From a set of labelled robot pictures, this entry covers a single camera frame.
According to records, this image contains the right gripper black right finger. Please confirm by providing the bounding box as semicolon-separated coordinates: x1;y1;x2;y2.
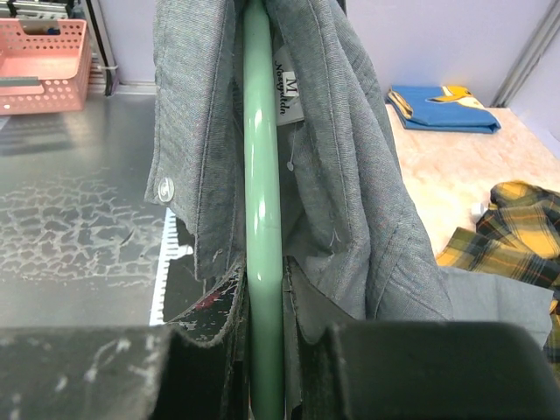
283;257;550;419

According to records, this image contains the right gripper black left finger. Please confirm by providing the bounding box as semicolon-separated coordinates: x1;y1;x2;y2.
1;258;249;419

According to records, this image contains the grey button-up shirt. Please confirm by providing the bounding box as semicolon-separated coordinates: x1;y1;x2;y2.
145;1;552;346

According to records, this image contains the teal plastic hanger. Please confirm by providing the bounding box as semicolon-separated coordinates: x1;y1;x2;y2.
242;1;284;419

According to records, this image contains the yellow black plaid shirt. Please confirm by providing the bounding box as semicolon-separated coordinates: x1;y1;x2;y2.
437;180;559;371

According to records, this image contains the folded blue shirt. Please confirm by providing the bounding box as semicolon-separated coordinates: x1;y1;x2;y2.
387;85;501;134

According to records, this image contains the pink perforated plastic basket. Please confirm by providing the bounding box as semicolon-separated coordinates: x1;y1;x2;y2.
1;18;92;116

